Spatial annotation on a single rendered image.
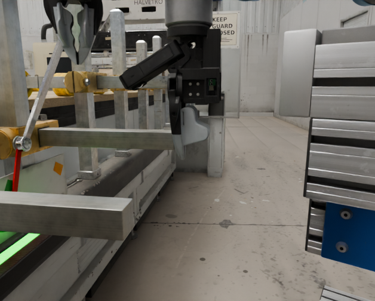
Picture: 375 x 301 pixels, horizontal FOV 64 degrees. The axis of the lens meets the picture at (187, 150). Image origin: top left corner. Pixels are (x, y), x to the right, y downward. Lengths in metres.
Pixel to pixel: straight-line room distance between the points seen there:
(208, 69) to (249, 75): 9.05
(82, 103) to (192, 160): 2.55
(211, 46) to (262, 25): 9.24
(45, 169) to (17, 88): 0.16
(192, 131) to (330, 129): 0.23
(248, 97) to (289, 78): 9.17
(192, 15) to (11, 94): 0.31
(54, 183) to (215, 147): 2.53
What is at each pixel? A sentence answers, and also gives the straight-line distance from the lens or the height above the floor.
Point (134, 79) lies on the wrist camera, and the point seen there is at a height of 0.95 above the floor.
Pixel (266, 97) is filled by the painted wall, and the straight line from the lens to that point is 9.61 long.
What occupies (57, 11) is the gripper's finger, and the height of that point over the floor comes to 1.05.
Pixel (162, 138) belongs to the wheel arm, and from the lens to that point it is 0.51.
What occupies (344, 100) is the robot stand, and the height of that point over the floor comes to 0.92.
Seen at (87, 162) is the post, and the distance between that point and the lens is 0.81.
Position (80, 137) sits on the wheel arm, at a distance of 0.56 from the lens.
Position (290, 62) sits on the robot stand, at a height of 0.96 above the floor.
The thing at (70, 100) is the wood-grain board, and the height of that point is 0.89.
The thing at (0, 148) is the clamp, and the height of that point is 0.84.
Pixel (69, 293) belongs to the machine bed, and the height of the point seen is 0.17.
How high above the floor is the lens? 0.94
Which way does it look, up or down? 12 degrees down
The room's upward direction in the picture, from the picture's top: straight up
